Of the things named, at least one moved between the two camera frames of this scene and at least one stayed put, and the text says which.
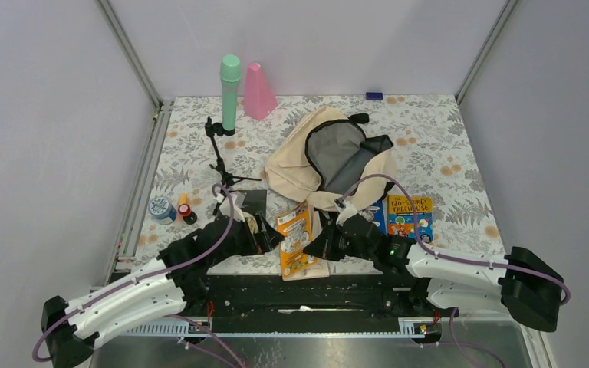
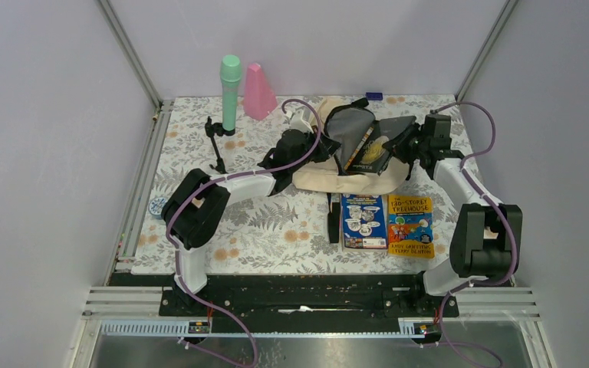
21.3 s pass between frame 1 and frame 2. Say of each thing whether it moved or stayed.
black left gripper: moved
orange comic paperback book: moved
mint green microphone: stayed
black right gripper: moved
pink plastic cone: stayed
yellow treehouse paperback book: stayed
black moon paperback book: moved
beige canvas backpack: moved
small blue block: stayed
